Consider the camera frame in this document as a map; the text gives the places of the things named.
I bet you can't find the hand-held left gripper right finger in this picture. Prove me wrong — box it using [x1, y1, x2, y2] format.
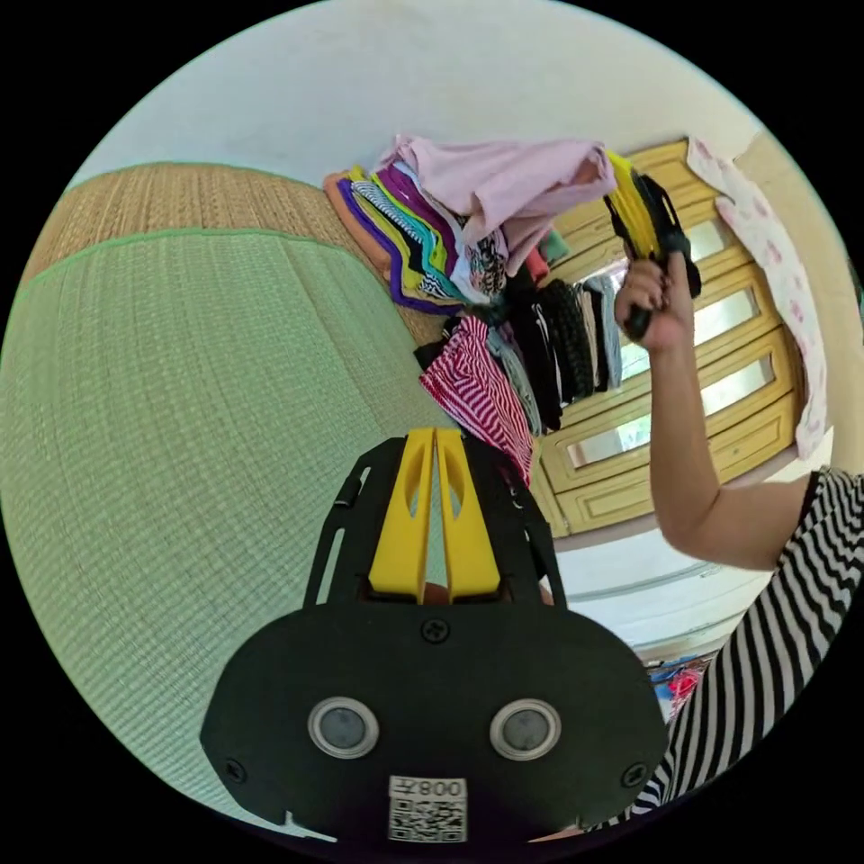
[435, 427, 502, 602]

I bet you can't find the bed with woven mat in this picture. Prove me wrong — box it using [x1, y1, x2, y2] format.
[0, 161, 473, 835]

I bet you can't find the person's right hand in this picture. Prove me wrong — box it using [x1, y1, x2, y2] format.
[613, 254, 697, 354]

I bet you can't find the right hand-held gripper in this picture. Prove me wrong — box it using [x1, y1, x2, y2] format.
[602, 149, 703, 341]

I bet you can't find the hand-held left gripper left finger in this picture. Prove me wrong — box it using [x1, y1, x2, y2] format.
[368, 427, 437, 599]

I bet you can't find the person's right forearm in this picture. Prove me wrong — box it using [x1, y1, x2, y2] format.
[646, 328, 819, 572]

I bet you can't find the white floral curtain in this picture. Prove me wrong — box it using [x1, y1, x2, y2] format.
[685, 137, 830, 460]

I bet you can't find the pink t-shirt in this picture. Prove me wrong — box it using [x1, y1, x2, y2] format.
[374, 134, 619, 278]

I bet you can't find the pile of clothes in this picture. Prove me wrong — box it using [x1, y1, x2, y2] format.
[322, 164, 626, 489]

